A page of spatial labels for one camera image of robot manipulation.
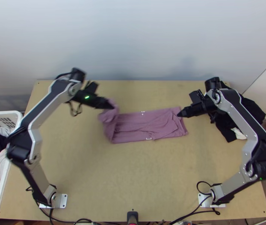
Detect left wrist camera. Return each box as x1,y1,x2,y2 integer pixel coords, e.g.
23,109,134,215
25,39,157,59
85,81,100,94

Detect pile of folded clothes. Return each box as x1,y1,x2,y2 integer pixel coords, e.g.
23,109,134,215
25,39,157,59
214,92,266,143

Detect black cable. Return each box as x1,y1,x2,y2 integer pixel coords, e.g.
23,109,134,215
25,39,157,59
68,101,84,117
25,186,61,223
196,180,221,215

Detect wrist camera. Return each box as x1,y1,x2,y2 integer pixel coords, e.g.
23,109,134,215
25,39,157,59
85,81,100,94
189,89,206,105

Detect white laundry basket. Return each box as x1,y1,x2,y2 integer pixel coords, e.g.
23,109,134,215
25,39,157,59
0,110,23,224

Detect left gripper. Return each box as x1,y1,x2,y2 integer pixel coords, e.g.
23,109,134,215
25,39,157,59
88,93,115,110

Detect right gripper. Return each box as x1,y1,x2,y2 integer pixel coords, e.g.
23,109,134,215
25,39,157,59
177,103,208,118

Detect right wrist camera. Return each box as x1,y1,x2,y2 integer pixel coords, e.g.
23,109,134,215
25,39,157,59
189,89,206,105

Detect pink t-shirt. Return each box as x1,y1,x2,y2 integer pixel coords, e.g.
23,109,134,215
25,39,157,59
97,98,189,144

